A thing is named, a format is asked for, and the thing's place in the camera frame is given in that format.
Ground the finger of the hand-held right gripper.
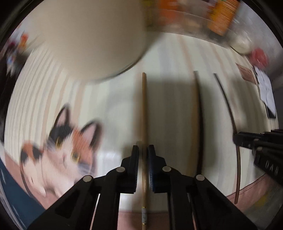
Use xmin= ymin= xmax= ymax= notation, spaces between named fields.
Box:
xmin=235 ymin=140 xmax=264 ymax=153
xmin=233 ymin=131 xmax=271 ymax=142

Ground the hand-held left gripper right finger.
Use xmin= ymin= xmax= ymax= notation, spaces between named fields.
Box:
xmin=147 ymin=145 xmax=258 ymax=230

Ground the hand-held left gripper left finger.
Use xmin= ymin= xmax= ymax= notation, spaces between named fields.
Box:
xmin=27 ymin=144 xmax=140 ymax=230

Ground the dark wooden chopstick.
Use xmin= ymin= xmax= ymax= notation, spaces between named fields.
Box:
xmin=213 ymin=73 xmax=241 ymax=204

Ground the light bamboo chopstick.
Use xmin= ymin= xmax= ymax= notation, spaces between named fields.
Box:
xmin=141 ymin=73 xmax=148 ymax=226

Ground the white round bowl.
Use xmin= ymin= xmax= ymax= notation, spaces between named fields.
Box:
xmin=29 ymin=0 xmax=148 ymax=83

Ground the white tissue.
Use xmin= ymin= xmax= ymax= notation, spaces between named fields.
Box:
xmin=254 ymin=66 xmax=277 ymax=111

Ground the cat print tablecloth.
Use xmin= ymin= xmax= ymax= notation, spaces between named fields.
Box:
xmin=4 ymin=31 xmax=283 ymax=230

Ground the red tomato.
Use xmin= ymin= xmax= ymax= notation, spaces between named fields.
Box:
xmin=251 ymin=49 xmax=269 ymax=67

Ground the white powder bag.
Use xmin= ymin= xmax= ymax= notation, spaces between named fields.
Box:
xmin=230 ymin=33 xmax=253 ymax=55

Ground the clear plastic organizer tray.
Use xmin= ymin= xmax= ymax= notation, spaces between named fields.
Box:
xmin=146 ymin=9 xmax=235 ymax=48

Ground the dark sauce bottle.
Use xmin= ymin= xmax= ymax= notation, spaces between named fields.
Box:
xmin=206 ymin=0 xmax=241 ymax=37

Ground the white and orange bag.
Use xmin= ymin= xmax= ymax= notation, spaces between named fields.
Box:
xmin=152 ymin=0 xmax=177 ymax=22

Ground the colourful wall sticker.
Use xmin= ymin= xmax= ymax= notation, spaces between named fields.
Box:
xmin=5 ymin=33 xmax=31 ymax=74

